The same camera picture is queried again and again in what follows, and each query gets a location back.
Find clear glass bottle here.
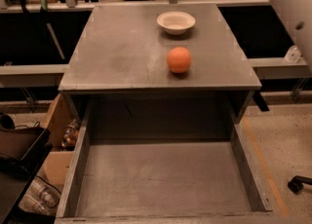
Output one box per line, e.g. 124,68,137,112
285,45,301,63

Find orange fruit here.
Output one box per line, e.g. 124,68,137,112
167,47,191,74

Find black bin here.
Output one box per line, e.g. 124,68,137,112
0,114,53,224

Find cardboard box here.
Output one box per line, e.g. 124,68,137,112
42,94,73,185

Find open grey top drawer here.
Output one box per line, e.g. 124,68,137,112
56,97,272,224

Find grey cabinet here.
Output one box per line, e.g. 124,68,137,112
59,4,260,139

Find white ceramic bowl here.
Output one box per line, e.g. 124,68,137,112
157,12,196,35

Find black office chair caster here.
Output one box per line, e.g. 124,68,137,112
288,175,312,194

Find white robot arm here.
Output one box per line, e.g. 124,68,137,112
269,0,312,69

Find clear plastic bottles bag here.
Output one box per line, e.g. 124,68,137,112
19,177,59,216

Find crushed cans pile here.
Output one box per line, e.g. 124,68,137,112
61,120,79,149

